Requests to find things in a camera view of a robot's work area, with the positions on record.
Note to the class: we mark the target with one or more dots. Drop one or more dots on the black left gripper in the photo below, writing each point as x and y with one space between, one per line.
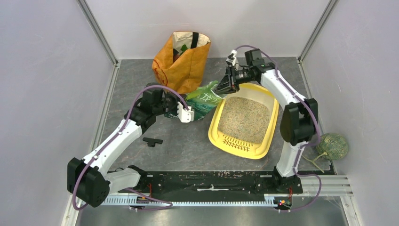
175 100

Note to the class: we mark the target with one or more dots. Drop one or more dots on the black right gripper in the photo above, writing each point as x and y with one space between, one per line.
227 84

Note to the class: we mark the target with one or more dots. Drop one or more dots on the green cat litter bag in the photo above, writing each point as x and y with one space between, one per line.
202 100

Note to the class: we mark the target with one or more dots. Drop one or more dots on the black bag clip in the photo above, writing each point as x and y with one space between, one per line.
151 142

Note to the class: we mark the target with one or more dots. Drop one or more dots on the yellow litter box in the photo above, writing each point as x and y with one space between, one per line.
244 122

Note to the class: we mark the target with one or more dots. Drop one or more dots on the orange paper shopping bag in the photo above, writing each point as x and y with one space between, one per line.
181 62

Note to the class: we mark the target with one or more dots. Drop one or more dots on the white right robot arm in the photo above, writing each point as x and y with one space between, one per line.
299 121

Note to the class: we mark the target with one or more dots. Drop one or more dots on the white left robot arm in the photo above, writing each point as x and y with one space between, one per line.
89 180

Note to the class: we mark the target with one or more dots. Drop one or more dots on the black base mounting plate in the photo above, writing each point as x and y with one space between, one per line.
215 186

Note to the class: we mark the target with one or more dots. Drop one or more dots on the green netted melon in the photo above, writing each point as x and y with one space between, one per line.
332 146

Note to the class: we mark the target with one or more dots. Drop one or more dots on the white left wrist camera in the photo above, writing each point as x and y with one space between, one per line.
184 115

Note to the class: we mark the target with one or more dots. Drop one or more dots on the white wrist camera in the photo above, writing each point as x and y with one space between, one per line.
184 115
231 60

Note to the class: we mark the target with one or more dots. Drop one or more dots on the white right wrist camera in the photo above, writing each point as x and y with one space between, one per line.
231 60

